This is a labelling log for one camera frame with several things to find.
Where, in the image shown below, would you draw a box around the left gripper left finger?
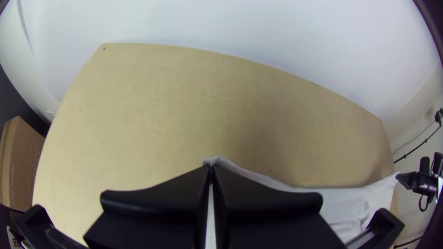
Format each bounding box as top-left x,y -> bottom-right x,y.
83,164 -> 212,249

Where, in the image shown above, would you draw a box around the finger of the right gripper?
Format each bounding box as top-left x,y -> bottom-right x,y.
395,172 -> 422,190

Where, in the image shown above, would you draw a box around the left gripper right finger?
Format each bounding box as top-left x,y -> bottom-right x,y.
211,164 -> 347,249

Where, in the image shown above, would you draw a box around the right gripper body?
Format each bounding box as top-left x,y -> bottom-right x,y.
417,152 -> 443,203

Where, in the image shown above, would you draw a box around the white t-shirt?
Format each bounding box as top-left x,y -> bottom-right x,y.
202,156 -> 401,249

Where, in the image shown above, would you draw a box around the large brown cardboard box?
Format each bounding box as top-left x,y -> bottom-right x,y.
0,116 -> 46,222

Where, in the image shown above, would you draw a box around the black cable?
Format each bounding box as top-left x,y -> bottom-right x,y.
394,109 -> 443,164

